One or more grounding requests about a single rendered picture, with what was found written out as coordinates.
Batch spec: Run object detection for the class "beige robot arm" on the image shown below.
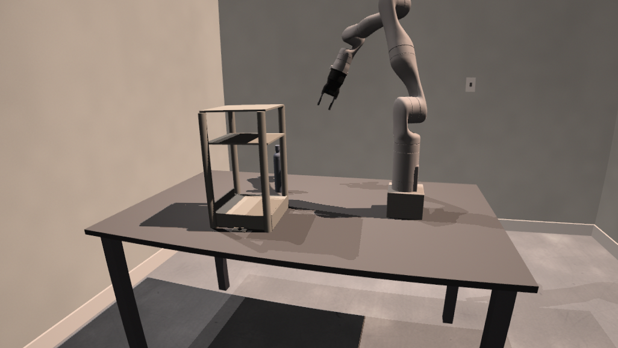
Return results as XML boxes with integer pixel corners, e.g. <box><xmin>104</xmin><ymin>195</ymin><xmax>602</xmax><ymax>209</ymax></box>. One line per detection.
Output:
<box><xmin>337</xmin><ymin>0</ymin><xmax>427</xmax><ymax>192</ymax></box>

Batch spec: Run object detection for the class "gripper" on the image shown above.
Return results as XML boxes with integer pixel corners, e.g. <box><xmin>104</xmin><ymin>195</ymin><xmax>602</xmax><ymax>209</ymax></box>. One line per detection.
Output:
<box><xmin>317</xmin><ymin>58</ymin><xmax>350</xmax><ymax>110</ymax></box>

